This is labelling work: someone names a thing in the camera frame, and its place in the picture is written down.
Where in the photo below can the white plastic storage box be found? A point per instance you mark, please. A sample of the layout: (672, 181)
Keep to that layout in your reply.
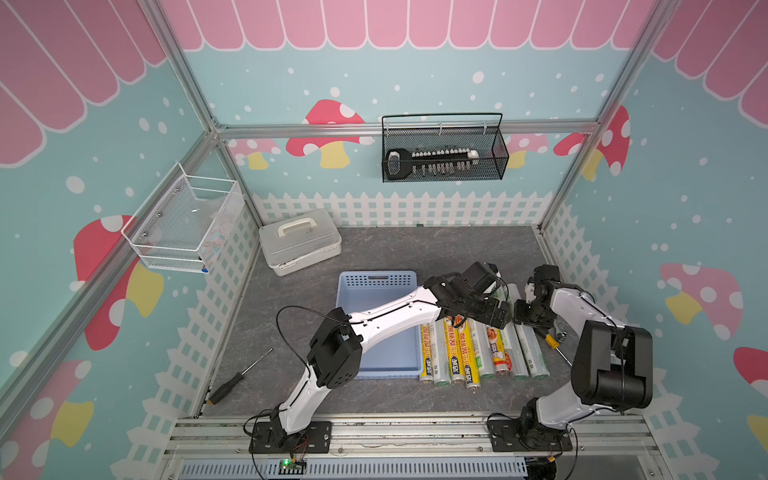
(300, 242)

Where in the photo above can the black orange screwdriver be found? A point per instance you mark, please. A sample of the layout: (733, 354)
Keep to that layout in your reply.
(223, 390)

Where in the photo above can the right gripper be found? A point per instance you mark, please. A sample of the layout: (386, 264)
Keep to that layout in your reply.
(519, 314)

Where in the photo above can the white wire mesh basket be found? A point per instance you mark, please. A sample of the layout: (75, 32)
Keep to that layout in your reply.
(186, 223)

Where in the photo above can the yellow red wrap roll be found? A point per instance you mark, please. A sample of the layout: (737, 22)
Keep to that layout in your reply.
(426, 352)

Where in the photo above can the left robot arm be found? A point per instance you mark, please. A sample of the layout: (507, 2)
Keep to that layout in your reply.
(337, 347)

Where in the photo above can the black wire mesh basket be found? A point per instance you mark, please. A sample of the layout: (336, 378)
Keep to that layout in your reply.
(443, 147)

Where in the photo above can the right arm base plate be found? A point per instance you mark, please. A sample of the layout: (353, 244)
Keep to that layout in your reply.
(510, 435)

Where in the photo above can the grey slotted cable duct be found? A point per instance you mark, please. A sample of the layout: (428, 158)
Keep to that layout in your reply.
(363, 468)

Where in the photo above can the yellow blue-label wrap roll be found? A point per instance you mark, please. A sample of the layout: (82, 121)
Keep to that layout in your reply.
(470, 369)

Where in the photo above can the small green circuit board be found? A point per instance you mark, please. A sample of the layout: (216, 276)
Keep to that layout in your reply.
(292, 467)

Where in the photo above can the black socket bit holder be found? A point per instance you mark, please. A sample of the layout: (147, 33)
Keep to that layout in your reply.
(400, 164)

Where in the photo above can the clear green wrap roll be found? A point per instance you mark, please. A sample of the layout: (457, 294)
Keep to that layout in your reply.
(440, 360)

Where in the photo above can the yellow black screwdriver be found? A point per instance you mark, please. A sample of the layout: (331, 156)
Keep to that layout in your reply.
(553, 338)

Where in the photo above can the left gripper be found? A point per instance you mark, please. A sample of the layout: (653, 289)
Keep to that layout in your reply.
(488, 315)

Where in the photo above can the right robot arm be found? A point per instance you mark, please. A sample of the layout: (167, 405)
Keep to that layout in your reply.
(612, 369)

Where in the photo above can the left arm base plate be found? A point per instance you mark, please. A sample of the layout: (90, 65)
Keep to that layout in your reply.
(266, 438)

